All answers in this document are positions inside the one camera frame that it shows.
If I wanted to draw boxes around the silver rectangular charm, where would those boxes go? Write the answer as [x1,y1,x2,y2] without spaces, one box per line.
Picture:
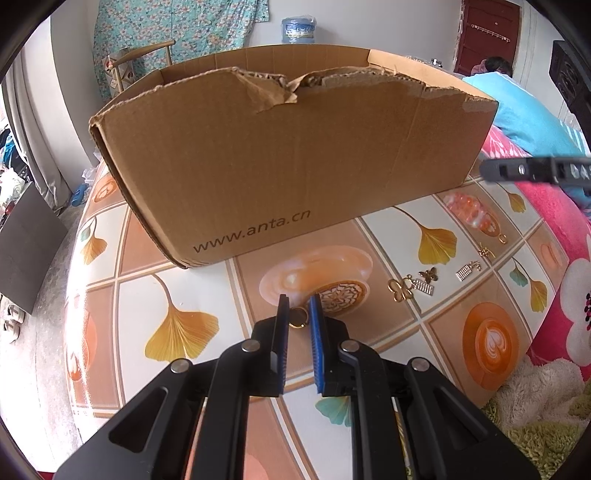
[412,278,435,296]
[456,261,482,282]

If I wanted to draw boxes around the gold butterfly charm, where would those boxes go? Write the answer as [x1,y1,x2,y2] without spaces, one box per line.
[419,266,439,284]

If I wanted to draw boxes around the blue pillow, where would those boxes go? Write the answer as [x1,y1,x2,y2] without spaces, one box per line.
[463,72,588,156]

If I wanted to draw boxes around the small gold knot charm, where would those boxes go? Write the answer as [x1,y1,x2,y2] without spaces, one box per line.
[478,243,496,259]

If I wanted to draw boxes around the gold clover charm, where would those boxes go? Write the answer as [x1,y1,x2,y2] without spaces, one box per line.
[388,275,414,303]

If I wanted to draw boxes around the patterned vinyl tablecloth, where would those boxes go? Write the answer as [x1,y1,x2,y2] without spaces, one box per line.
[65,167,562,479]

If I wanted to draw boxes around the green fleece cuff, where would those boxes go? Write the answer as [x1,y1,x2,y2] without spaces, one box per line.
[482,394,590,479]

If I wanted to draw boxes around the white fleece robe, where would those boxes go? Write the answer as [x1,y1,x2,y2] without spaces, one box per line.
[492,356,590,430]

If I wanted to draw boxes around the pink floral blanket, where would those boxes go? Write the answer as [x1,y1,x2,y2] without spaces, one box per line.
[479,124,591,370]

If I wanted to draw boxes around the dark grey cabinet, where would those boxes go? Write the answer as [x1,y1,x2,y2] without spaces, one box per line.
[0,184,68,314]

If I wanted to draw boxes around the blue water bottle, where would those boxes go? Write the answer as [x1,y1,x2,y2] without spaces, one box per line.
[281,15,317,44]

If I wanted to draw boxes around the brown cardboard box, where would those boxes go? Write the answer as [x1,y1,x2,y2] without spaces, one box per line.
[89,44,497,268]

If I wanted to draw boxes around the grey curtain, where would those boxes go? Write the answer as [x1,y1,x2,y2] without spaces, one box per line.
[4,59,75,213]

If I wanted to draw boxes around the wooden chair black seat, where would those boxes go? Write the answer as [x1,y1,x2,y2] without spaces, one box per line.
[103,40,175,97]

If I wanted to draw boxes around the floral teal wall cloth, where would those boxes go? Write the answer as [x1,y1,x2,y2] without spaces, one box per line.
[93,0,270,101]

